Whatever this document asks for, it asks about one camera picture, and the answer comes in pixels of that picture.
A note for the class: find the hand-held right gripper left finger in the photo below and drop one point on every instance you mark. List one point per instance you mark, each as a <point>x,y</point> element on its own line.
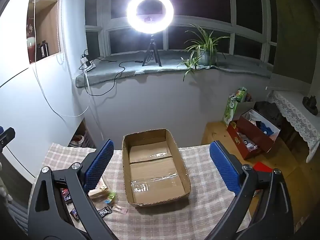
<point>98,165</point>

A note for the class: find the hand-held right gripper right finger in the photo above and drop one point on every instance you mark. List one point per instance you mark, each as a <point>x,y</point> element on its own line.
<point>225,167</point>

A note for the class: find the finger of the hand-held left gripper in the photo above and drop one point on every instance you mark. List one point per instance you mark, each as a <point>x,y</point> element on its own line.
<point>7,135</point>

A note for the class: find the packed sliced bread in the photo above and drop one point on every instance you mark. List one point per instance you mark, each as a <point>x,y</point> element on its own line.
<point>98,192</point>

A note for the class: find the green lid jelly cup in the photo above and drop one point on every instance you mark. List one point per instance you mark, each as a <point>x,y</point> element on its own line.
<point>110,197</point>

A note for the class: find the large brown chocolate bar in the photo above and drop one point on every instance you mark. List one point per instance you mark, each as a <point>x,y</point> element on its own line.
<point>67,195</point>

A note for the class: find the black snack packet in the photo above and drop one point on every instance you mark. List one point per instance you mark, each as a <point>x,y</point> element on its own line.
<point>104,210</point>

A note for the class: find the small brown chocolate bar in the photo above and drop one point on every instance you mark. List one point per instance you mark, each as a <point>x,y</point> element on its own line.
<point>75,214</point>

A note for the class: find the white tape roll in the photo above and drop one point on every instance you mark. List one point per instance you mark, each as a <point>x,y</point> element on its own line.
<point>77,140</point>

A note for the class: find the red flat lid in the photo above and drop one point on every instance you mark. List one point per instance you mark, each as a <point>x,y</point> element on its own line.
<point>262,167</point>

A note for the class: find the red cardboard box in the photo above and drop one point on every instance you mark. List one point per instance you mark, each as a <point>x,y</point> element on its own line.
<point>252,135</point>

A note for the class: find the pink checked tablecloth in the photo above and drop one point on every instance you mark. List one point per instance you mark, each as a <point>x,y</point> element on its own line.
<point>200,205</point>

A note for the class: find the pink candy wrapper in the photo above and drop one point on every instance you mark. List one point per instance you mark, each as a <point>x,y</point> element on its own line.
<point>119,208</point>

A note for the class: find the green printed carton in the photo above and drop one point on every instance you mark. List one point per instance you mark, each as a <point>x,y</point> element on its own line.
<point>231,107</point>

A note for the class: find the plain brown carton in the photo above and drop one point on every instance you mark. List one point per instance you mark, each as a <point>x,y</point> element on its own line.
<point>246,107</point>

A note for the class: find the dark cloth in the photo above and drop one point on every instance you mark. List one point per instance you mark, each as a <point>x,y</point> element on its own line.
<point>271,112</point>

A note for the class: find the striped grey cloth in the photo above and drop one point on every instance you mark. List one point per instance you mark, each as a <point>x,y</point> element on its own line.
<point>18,215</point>

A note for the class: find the white lace cloth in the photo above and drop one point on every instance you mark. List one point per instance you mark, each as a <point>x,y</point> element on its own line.
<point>297,115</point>

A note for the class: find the dark bottles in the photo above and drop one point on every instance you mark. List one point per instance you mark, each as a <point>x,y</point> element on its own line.
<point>42,50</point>

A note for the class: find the red and white jar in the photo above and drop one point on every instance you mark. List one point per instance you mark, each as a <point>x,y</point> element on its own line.
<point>30,42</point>

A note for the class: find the white power strip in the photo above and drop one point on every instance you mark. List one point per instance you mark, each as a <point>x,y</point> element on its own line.
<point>88,63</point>

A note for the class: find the dark figurine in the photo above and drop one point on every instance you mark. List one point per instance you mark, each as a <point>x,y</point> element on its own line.
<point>311,105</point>

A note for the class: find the potted spider plant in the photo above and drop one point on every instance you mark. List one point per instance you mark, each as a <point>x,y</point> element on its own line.
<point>203,47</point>

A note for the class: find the wooden wall shelf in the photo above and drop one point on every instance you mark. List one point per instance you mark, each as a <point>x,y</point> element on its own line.
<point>47,25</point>

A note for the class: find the white window frame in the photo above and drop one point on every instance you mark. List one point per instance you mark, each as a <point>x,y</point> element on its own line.
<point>235,12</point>

